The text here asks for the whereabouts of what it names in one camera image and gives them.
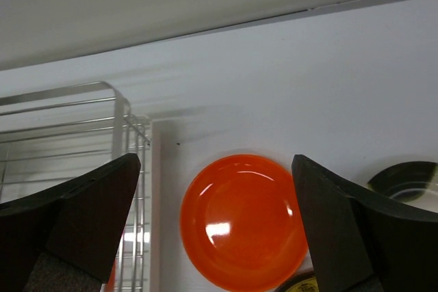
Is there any orange plate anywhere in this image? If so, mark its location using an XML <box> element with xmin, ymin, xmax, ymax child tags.
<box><xmin>180</xmin><ymin>154</ymin><xmax>307</xmax><ymax>291</ymax></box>

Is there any wire dish rack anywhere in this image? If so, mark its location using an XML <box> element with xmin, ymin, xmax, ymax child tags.
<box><xmin>1</xmin><ymin>81</ymin><xmax>153</xmax><ymax>291</ymax></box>

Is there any brown gold patterned plate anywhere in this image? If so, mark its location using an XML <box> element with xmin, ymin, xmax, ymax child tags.
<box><xmin>274</xmin><ymin>271</ymin><xmax>319</xmax><ymax>292</ymax></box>

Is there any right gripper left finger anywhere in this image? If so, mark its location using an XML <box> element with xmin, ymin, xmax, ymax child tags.
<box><xmin>1</xmin><ymin>153</ymin><xmax>141</xmax><ymax>291</ymax></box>

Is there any cream plate with black patch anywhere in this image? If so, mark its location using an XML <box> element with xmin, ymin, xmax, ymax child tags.
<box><xmin>367</xmin><ymin>161</ymin><xmax>437</xmax><ymax>203</ymax></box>

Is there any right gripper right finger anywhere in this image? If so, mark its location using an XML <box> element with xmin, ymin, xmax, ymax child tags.
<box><xmin>292</xmin><ymin>155</ymin><xmax>437</xmax><ymax>291</ymax></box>

